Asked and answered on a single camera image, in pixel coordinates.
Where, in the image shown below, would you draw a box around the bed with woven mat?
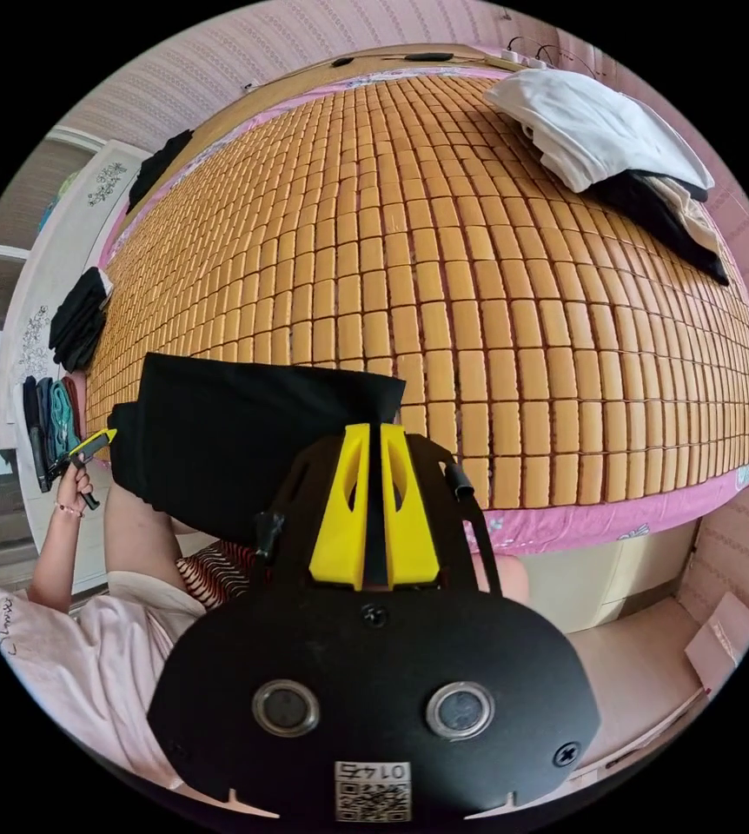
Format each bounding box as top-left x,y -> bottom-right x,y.
84,42 -> 749,559

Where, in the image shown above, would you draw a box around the person's left forearm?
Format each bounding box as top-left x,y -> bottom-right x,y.
24,502 -> 86,612

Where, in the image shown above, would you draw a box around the folded black garment stack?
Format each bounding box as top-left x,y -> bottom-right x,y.
48,266 -> 115,374

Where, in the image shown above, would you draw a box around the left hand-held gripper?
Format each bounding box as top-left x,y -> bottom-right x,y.
47,427 -> 119,512

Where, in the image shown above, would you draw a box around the black long pants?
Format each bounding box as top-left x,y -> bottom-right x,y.
108,351 -> 408,543

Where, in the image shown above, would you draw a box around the person's body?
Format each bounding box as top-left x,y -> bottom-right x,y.
0,480 -> 532,793

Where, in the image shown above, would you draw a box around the pile of clothes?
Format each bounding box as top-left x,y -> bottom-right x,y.
483,68 -> 732,288

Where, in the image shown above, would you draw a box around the person's left hand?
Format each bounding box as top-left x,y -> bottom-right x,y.
56,463 -> 95,517

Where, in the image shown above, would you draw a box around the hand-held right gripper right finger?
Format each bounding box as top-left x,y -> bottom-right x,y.
380,422 -> 442,592

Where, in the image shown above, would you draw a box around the white cupboard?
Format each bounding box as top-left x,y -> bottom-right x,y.
0,127 -> 154,594

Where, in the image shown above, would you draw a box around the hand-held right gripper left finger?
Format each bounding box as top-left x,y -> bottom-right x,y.
308,422 -> 372,592

